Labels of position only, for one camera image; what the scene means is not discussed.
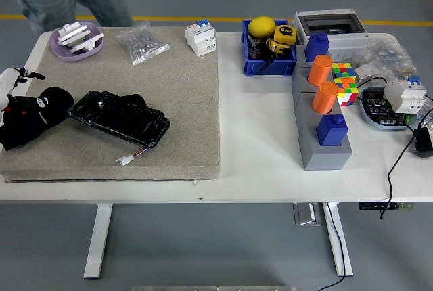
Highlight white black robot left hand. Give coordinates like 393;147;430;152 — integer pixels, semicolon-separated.
0;66;51;129

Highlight black glossy panel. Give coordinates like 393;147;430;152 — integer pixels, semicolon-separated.
67;90;171;150

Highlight white plug with red wires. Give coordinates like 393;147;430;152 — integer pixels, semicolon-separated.
116;148;150;166

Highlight black table control panel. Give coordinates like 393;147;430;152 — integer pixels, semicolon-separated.
359;202;414;211

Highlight person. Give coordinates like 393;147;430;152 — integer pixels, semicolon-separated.
0;0;135;37

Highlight purple plastic dish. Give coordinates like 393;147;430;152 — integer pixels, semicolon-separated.
49;22;104;62

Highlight clear bag of metal screws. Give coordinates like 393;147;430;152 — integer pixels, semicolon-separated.
112;20;171;66

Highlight grey-brown mat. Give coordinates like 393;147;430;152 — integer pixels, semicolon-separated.
0;26;223;182

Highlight white table leg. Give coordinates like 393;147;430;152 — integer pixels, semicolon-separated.
321;202;355;277
83;202;114;280

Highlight yellow lemon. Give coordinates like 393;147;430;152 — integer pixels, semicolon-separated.
248;16;277;39

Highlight dark brown tool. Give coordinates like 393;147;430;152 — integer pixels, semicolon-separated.
248;33;268;60

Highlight blue plastic bin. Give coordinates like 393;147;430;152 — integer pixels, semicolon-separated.
241;18;298;77

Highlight small yellow tape measure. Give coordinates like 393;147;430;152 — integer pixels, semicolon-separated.
266;39;288;55

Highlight large yellow tape measure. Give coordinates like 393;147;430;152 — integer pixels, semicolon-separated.
273;24;298;47

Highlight blue block with knob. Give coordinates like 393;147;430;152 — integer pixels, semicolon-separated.
316;114;349;147
304;32;330;63

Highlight orange cylinder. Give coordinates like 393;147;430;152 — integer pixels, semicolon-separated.
306;55;334;87
311;81;340;115

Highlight multicoloured puzzle cube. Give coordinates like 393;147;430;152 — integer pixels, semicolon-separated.
330;62;360;107

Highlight grey block holder base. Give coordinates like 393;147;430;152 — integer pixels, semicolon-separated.
291;57;353;171

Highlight clear bags of small parts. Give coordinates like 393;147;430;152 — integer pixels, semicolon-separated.
351;35;419;84

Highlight metal box under table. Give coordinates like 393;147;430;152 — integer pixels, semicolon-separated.
292;202;323;227

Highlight light blue tray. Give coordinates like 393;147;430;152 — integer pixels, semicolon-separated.
358;86;422;132

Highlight black electronic modules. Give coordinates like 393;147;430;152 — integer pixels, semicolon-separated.
364;89;410;126

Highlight black power adapter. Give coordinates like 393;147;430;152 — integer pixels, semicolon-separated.
409;127;433;159

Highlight white plastic bracket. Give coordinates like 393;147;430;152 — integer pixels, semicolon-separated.
56;22;91;47
69;32;105;54

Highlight white circuit breaker blue switch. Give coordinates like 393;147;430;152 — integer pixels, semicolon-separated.
183;18;218;58
385;76;428;114

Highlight grey electrical enclosure box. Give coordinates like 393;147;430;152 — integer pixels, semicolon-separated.
292;9;370;64

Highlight black floor cable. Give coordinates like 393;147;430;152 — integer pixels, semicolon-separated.
317;202;346;291

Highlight black adapter cord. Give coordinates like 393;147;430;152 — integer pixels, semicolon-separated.
357;76;433;220

